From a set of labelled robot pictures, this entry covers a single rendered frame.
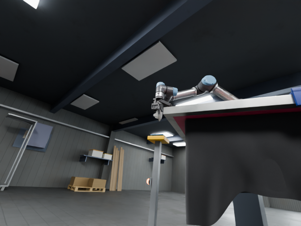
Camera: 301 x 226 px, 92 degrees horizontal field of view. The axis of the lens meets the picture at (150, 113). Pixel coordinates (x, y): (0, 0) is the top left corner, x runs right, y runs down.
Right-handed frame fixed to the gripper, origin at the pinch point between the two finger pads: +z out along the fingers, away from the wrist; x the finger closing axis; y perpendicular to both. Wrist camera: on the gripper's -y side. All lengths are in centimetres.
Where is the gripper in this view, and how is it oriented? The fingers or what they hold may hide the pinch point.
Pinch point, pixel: (160, 119)
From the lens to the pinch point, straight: 116.3
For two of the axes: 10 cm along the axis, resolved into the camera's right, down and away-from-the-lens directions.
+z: -1.0, 9.1, -4.1
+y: -9.2, 0.8, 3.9
